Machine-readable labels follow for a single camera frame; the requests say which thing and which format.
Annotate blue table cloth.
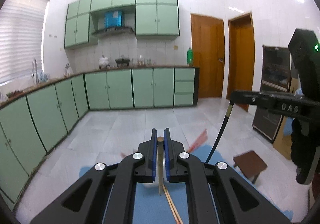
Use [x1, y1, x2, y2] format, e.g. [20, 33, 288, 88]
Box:
[79, 145, 293, 223]

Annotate white plastic utensil holder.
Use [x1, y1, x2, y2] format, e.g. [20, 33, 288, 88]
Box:
[143, 161, 167, 188]

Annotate green upper kitchen cabinets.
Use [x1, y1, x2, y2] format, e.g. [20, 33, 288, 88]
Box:
[65, 0, 180, 49]

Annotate wooden door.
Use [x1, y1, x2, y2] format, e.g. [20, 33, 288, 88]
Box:
[191, 14, 225, 98]
[227, 13, 255, 99]

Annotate left wooden door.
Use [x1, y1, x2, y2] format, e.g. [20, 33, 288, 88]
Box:
[191, 14, 225, 98]

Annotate green lower kitchen cabinets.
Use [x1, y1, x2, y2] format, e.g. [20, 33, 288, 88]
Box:
[1, 66, 200, 208]

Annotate glass jars on counter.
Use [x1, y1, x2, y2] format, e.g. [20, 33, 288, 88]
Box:
[132, 55, 152, 67]

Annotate blue range hood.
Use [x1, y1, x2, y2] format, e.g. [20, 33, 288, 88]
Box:
[92, 10, 134, 39]

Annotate white window blind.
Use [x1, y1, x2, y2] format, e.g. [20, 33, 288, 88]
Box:
[1, 0, 49, 83]

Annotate green kitchen cabinets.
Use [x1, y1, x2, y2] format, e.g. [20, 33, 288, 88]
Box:
[1, 66, 200, 208]
[65, 0, 180, 49]

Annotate black chopstick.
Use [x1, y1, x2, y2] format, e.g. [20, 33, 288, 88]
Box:
[206, 101, 234, 164]

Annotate small brown wooden stool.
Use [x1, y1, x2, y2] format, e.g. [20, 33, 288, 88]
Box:
[233, 151, 267, 184]

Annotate chrome sink faucet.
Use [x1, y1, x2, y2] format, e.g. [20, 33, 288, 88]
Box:
[31, 58, 40, 85]

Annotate right wooden door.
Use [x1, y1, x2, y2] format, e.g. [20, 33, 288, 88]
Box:
[227, 13, 255, 99]

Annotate black glass cabinet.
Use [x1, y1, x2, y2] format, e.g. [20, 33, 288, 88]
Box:
[252, 45, 291, 143]

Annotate white cooking pot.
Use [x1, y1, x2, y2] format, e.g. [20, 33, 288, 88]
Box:
[98, 55, 110, 69]

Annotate plain beige bamboo chopstick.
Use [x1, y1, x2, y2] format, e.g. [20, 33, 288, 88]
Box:
[163, 184, 184, 224]

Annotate black wok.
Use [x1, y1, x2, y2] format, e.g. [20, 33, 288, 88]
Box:
[115, 55, 131, 68]

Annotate green bottle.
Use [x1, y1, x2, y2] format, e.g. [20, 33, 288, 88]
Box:
[187, 47, 193, 66]

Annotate beige wooden chopstick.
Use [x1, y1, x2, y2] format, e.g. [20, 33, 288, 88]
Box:
[157, 136, 164, 195]

